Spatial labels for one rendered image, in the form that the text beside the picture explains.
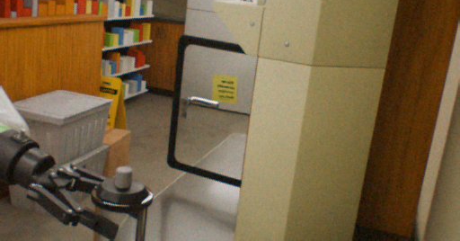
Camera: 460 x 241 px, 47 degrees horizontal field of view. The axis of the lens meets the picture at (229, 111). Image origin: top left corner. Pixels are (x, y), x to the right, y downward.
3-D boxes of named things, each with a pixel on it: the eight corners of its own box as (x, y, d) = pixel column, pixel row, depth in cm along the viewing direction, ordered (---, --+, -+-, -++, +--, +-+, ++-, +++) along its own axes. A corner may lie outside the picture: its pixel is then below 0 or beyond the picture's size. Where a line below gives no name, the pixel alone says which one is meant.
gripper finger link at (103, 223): (85, 206, 92) (84, 208, 91) (119, 225, 91) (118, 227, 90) (81, 220, 93) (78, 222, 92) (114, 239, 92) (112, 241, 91)
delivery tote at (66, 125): (111, 145, 372) (114, 99, 364) (59, 171, 315) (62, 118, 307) (59, 133, 383) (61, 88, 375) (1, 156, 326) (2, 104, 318)
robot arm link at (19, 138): (10, 167, 106) (-24, 182, 98) (24, 116, 103) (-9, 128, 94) (35, 182, 105) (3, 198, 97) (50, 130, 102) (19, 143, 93)
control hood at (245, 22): (288, 44, 139) (294, 5, 136) (258, 57, 109) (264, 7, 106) (246, 38, 142) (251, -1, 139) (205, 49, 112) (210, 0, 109)
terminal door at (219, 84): (260, 193, 148) (279, 51, 138) (166, 166, 160) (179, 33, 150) (260, 192, 149) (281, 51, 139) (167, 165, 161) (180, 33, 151)
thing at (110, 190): (155, 200, 98) (159, 166, 96) (132, 219, 90) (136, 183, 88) (111, 189, 101) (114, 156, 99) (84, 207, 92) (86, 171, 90)
